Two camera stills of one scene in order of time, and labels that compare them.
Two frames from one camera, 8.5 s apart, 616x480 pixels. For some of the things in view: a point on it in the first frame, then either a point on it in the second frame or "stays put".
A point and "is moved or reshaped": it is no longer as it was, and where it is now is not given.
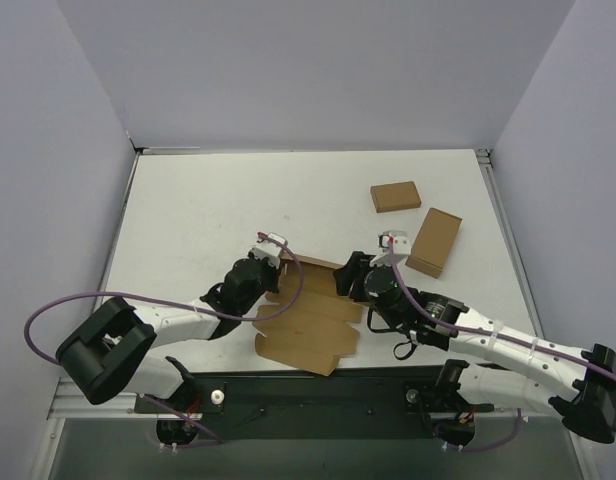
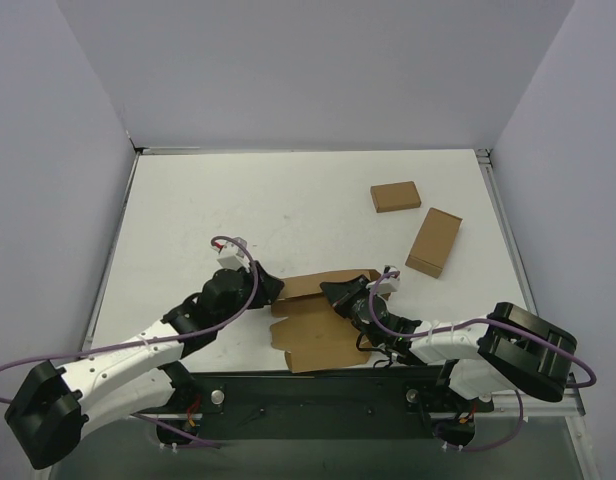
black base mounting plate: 265,405 stays put
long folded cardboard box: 434,242 stays put
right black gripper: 358,270 → 345,296
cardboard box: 320,329 is moved or reshaped
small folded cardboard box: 395,196 stays put
